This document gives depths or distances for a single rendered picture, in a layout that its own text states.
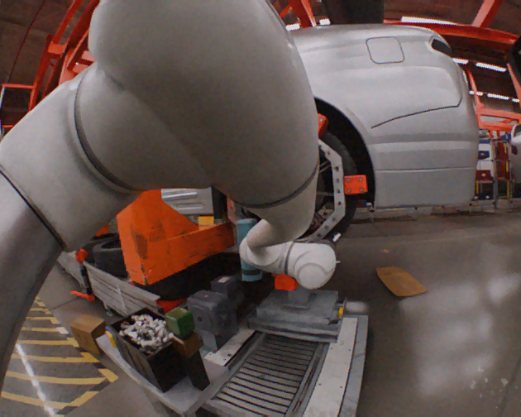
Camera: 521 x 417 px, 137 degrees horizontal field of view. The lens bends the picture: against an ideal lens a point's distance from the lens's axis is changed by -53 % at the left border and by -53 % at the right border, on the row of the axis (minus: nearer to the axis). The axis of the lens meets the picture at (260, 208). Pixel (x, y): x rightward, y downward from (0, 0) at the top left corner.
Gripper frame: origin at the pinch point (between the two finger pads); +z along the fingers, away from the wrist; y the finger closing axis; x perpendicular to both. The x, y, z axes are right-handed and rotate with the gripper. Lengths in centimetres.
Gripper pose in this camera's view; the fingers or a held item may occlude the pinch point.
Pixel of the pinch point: (332, 237)
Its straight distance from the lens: 94.0
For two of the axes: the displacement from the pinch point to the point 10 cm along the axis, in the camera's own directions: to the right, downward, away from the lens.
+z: 4.4, -1.2, 8.9
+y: 5.7, -7.3, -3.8
